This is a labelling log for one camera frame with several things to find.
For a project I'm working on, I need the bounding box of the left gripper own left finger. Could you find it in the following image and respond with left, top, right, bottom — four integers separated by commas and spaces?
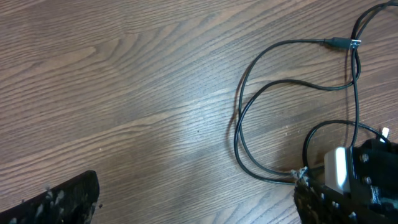
1, 170, 100, 224

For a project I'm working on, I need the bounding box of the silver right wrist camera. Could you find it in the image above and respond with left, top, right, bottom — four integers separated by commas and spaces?
324, 147, 351, 194

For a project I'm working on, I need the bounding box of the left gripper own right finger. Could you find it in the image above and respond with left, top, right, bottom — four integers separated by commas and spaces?
292, 167, 397, 224

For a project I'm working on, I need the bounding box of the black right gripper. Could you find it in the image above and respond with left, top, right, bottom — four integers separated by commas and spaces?
349, 139, 397, 215

